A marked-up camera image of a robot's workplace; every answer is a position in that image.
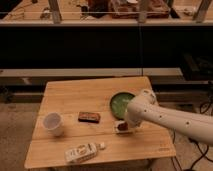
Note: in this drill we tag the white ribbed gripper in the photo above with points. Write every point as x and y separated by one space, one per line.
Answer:
133 124

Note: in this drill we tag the dark red pepper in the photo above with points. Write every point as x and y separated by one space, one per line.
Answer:
123 126

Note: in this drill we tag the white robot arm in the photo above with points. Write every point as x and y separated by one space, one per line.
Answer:
144 107

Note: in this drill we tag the white sponge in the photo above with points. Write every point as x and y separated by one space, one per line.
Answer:
129 130

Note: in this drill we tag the green round bowl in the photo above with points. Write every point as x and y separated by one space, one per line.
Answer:
118 104

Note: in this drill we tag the wooden folding table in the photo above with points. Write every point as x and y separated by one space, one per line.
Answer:
69 98

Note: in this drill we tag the white milk carton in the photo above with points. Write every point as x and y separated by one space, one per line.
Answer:
83 152

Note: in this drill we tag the white plastic cup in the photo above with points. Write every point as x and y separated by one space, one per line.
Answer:
53 124

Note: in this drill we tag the long grey bench rail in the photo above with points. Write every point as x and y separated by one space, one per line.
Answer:
106 72

